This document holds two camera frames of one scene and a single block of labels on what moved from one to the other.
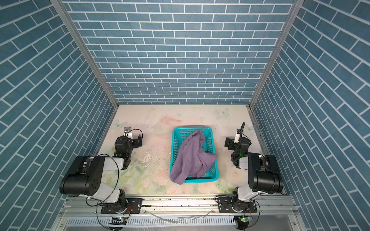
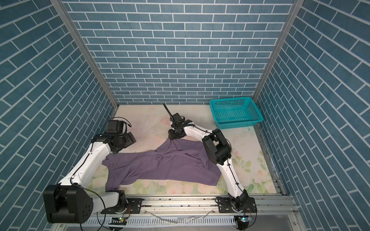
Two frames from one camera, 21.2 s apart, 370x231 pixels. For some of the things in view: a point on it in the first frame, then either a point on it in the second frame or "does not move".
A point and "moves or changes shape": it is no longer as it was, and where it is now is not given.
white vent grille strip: [152, 222] does not move
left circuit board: [118, 221] does not move
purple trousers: [192, 159] moves or changes shape
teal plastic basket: [179, 133] moves or changes shape
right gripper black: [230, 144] -> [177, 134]
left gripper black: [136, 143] -> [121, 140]
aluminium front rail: [178, 206] does not move
